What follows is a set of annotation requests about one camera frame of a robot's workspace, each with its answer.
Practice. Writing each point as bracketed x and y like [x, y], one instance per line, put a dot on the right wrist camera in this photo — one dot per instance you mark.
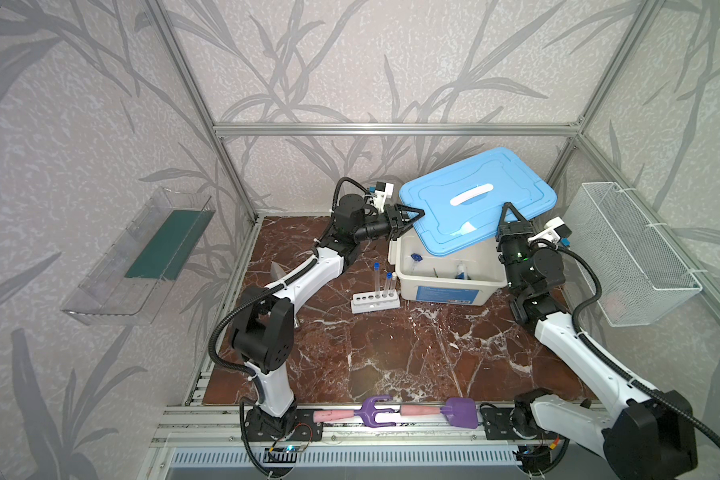
[556, 231]

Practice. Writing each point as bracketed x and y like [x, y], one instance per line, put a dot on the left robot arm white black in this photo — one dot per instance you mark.
[256, 338]

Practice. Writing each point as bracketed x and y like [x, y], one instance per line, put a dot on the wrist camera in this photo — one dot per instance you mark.
[380, 193]
[556, 231]

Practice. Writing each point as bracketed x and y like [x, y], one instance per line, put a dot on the white test tube rack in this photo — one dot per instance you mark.
[368, 302]

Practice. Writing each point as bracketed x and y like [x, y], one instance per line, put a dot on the purple garden spade pink handle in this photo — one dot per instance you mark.
[458, 411]

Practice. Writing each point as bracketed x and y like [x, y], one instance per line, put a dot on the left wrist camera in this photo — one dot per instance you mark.
[380, 193]

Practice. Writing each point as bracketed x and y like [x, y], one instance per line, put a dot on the blue plastic bin lid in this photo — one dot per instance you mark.
[462, 202]

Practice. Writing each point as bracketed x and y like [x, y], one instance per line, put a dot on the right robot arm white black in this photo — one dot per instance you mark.
[643, 433]

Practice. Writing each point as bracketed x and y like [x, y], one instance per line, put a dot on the purple garden fork pink handle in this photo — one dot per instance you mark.
[367, 413]

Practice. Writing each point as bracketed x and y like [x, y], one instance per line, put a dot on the white plastic storage bin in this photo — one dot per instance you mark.
[433, 280]

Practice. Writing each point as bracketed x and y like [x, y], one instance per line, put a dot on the metal garden trowel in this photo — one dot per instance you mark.
[278, 274]

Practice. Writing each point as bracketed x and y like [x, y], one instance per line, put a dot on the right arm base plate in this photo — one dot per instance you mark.
[505, 423]

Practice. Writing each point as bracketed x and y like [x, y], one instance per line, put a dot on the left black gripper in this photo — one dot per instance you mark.
[393, 221]

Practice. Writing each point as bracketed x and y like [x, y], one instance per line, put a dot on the clear acrylic wall shelf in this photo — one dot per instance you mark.
[105, 296]

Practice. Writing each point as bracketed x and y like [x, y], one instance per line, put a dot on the green mat in shelf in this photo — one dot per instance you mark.
[167, 251]

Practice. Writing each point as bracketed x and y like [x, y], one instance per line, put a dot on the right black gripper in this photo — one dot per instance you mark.
[513, 227]

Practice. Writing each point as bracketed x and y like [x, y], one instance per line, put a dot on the white wire mesh basket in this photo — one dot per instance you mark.
[628, 253]

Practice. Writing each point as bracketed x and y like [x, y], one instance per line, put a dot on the white bottle blue label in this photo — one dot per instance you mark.
[461, 272]

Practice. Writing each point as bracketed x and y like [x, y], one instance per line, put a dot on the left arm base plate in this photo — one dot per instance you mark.
[299, 426]

